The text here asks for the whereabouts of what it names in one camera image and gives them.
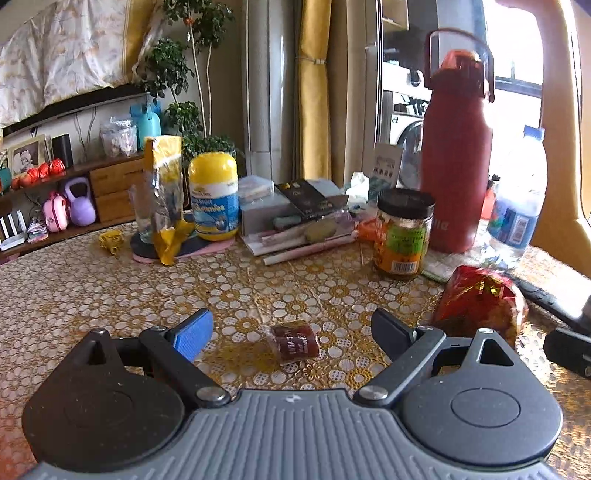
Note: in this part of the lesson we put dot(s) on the stack of papers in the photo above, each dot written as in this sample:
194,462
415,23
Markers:
291,247

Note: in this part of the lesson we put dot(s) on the white standing card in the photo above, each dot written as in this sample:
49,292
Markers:
386,164

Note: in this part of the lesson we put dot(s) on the red wrapped apple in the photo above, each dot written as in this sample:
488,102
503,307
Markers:
17,181
57,165
31,175
44,170

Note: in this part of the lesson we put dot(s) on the giraffe plush toy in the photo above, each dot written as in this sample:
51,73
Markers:
558,115

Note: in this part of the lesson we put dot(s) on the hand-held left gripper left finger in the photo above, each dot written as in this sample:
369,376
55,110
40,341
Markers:
194,334

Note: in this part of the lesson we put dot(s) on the white router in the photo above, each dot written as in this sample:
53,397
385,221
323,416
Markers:
13,230

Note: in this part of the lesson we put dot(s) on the olive green pouch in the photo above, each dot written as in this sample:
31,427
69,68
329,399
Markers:
321,229

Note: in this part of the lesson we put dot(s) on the blue plastic bottle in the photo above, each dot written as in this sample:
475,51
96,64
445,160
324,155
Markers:
147,127

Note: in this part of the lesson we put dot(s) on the wooden television cabinet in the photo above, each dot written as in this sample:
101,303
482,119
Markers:
115,184

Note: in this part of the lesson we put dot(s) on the glass jar with black lid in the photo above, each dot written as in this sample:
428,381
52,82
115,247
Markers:
404,237

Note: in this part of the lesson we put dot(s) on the grey tower air conditioner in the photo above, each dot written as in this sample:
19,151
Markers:
265,83

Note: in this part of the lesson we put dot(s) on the black speaker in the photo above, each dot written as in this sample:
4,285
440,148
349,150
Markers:
62,150

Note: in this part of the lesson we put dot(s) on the dark round coaster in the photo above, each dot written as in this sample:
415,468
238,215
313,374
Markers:
203,247

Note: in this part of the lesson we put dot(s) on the green potted tree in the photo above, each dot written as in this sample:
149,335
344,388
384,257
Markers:
166,69

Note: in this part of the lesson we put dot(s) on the crumpled tissue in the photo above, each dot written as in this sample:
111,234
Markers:
367,187

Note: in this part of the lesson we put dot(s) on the floral dust cover cloth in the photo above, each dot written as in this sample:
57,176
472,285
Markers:
60,50

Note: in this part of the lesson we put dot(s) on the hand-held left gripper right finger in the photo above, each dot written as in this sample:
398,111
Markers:
392,334

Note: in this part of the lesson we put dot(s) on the orange wrapper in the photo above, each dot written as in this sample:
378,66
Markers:
368,229

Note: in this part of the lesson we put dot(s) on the colourful toy packets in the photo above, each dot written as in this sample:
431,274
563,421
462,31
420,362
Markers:
37,231

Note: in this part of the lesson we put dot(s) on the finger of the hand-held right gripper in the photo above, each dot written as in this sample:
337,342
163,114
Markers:
570,353

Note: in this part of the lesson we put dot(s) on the orange plastic bottle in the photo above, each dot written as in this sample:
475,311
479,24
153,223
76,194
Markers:
490,203

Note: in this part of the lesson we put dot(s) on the clear drinking glass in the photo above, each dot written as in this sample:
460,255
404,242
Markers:
141,217

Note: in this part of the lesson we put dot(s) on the shiny red snack bag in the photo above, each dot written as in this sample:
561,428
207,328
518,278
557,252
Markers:
475,300

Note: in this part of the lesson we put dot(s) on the red insulated water bottle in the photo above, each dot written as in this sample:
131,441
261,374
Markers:
455,152

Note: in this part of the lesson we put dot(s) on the tall yellow snack bag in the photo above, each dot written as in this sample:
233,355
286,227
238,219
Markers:
164,184

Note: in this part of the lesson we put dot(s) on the framed photo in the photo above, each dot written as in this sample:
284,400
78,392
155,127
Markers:
25,156

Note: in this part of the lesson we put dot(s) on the flat screen television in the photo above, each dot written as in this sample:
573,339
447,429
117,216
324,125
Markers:
78,104

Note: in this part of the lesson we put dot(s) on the yellow curtain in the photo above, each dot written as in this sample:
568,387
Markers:
314,92

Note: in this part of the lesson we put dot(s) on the clear plastic bag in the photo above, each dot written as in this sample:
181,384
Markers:
119,137

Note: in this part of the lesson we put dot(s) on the yellow lid vitamin bottle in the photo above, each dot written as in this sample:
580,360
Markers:
213,198

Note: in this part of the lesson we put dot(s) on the purple kettlebell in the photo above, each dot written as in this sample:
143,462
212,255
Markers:
81,207

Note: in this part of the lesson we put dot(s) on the small yellow wrapper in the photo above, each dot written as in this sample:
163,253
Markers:
111,241

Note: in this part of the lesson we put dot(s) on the dark red snack packet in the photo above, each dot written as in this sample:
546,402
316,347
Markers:
295,344

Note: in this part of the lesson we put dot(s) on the pink toy bag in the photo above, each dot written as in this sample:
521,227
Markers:
55,218

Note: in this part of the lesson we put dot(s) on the clear plastic water bottle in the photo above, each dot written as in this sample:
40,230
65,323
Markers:
517,212

